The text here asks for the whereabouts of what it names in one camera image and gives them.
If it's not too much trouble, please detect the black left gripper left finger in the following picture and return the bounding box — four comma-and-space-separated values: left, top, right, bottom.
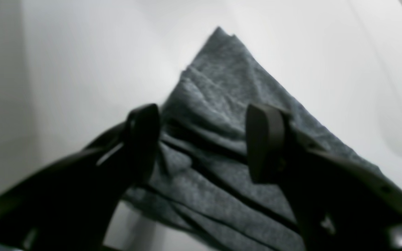
0, 104, 161, 251

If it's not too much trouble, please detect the grey t-shirt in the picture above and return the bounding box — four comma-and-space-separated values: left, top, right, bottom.
122, 27, 384, 251

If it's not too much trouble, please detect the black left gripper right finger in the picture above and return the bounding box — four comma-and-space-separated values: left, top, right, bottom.
246, 104, 402, 251

